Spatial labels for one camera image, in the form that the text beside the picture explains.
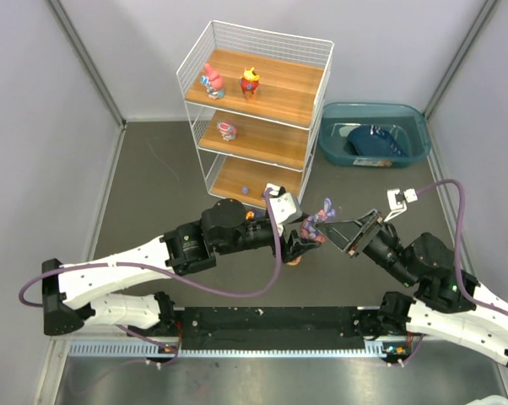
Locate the purple bunny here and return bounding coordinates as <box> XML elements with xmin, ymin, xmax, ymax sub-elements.
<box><xmin>300</xmin><ymin>197</ymin><xmax>338</xmax><ymax>245</ymax></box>

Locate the pink bear donut toy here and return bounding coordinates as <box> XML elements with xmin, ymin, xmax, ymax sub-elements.
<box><xmin>287</xmin><ymin>257</ymin><xmax>301</xmax><ymax>266</ymax></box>

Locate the pink toy with goggles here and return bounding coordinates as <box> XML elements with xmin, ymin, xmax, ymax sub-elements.
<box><xmin>217</xmin><ymin>121</ymin><xmax>238</xmax><ymax>142</ymax></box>

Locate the yellow bear ice cream cone toy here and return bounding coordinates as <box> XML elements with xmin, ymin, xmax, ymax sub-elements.
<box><xmin>240</xmin><ymin>67</ymin><xmax>260</xmax><ymax>100</ymax></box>

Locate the pink rabbit toy blue bow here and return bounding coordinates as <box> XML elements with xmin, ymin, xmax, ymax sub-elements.
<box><xmin>200</xmin><ymin>63</ymin><xmax>224</xmax><ymax>100</ymax></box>

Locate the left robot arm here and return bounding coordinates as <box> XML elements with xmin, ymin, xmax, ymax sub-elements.
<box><xmin>41</xmin><ymin>194</ymin><xmax>321</xmax><ymax>336</ymax></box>

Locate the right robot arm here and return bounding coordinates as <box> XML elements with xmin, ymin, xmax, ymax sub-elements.
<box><xmin>315</xmin><ymin>210</ymin><xmax>508</xmax><ymax>368</ymax></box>

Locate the dark blue pouch in bin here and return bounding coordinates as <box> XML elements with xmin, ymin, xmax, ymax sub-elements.
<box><xmin>347</xmin><ymin>125</ymin><xmax>408</xmax><ymax>158</ymax></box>

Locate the teal plastic bin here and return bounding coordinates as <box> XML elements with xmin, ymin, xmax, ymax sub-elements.
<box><xmin>318</xmin><ymin>102</ymin><xmax>431</xmax><ymax>169</ymax></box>

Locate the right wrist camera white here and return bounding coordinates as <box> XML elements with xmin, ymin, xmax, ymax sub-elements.
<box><xmin>384</xmin><ymin>188</ymin><xmax>418</xmax><ymax>223</ymax></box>

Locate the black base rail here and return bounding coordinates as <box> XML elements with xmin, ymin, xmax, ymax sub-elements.
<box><xmin>152</xmin><ymin>305</ymin><xmax>407</xmax><ymax>351</ymax></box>

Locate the white wire wooden shelf rack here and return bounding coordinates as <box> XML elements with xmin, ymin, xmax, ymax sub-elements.
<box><xmin>176</xmin><ymin>20</ymin><xmax>334</xmax><ymax>208</ymax></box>

